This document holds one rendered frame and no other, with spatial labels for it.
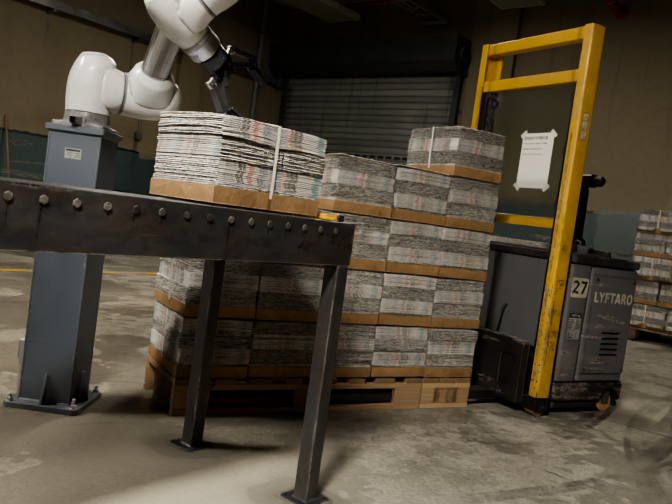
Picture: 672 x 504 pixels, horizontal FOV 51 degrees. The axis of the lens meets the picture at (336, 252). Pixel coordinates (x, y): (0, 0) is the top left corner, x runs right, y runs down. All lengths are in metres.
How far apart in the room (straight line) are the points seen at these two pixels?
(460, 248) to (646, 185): 6.04
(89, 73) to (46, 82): 7.12
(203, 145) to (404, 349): 1.62
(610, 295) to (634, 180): 5.45
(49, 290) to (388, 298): 1.36
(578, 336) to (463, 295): 0.67
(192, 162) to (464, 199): 1.67
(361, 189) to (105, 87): 1.06
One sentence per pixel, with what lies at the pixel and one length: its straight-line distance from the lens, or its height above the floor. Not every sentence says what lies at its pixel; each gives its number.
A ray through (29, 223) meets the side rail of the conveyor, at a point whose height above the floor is 0.73.
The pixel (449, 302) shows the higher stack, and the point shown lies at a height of 0.49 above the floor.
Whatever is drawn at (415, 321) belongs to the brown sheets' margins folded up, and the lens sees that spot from 3.14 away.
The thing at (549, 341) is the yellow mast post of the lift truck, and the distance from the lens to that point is 3.46.
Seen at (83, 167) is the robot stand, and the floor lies 0.86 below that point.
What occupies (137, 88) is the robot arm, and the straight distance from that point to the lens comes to 2.65.
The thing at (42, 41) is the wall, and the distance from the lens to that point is 9.78.
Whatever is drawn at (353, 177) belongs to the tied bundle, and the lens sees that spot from 2.88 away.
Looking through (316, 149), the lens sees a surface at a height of 0.99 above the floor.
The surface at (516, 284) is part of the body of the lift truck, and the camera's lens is 3.78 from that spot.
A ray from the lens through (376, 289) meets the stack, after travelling 2.98.
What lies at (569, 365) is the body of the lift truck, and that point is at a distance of 3.66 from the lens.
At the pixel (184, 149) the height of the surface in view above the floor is 0.93.
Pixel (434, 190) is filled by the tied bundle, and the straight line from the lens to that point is 3.13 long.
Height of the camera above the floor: 0.82
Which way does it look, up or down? 3 degrees down
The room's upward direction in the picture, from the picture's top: 8 degrees clockwise
